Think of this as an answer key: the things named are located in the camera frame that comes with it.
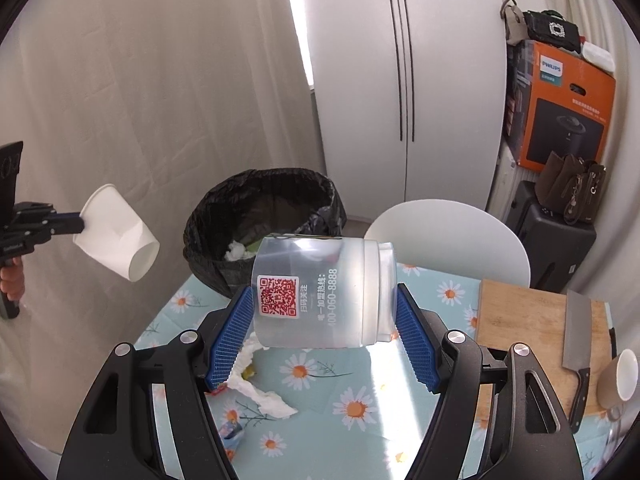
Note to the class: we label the beige ceramic mug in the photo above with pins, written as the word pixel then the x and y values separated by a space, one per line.
pixel 619 380

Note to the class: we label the white pouch on box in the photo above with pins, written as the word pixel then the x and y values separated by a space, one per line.
pixel 598 56

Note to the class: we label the white double door cabinet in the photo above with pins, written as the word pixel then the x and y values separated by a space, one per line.
pixel 410 97

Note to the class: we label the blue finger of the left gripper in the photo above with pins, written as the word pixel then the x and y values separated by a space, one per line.
pixel 67 227
pixel 65 217

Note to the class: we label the black lined trash bin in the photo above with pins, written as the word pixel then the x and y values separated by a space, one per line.
pixel 249 206

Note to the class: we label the orange Philips cardboard box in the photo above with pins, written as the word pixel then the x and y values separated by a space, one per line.
pixel 556 103

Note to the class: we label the steel cleaver black handle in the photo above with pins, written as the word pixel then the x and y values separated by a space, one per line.
pixel 577 351

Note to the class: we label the black suitcase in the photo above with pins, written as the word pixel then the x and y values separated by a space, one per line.
pixel 555 249

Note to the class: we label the wooden cutting board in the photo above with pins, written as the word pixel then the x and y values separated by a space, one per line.
pixel 508 314

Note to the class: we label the person left hand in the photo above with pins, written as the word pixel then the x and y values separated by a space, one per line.
pixel 13 279

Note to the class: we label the brown leather bag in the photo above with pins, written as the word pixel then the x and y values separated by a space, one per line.
pixel 571 187

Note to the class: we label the white round chair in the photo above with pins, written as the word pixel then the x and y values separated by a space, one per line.
pixel 455 238

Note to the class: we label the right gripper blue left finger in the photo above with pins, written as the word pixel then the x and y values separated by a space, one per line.
pixel 114 433

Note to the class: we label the beige curtain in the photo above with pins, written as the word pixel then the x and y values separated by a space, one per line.
pixel 163 99

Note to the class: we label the black camera bag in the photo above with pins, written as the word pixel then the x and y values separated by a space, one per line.
pixel 550 27

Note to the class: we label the beige hanging handbag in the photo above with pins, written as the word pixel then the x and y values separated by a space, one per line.
pixel 514 22

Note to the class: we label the pink cartoon snack wrapper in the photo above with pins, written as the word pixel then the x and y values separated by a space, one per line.
pixel 231 434

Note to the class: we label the small white tissue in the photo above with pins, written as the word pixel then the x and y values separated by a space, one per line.
pixel 237 251

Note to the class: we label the translucent plastic jar QR label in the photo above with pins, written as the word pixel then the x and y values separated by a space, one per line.
pixel 317 292

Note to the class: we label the white paper cup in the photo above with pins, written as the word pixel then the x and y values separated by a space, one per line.
pixel 115 236

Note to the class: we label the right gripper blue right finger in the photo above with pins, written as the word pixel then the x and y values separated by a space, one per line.
pixel 527 436

